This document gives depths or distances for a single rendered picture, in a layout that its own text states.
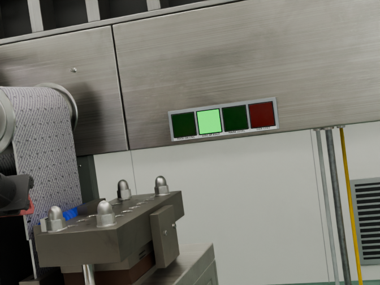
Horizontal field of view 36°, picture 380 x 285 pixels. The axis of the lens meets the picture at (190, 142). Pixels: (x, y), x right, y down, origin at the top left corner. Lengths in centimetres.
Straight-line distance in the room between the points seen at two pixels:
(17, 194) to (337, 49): 71
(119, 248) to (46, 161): 29
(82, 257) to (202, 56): 53
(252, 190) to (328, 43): 250
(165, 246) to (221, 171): 256
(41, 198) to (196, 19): 52
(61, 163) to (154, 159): 259
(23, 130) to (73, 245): 25
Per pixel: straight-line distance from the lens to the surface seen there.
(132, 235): 110
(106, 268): 112
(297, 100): 129
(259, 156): 368
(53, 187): 125
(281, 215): 373
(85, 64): 143
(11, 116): 114
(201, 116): 132
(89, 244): 106
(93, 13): 144
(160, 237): 118
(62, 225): 110
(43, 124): 124
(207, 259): 135
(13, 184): 108
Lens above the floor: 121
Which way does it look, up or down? 3 degrees down
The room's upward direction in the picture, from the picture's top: 8 degrees counter-clockwise
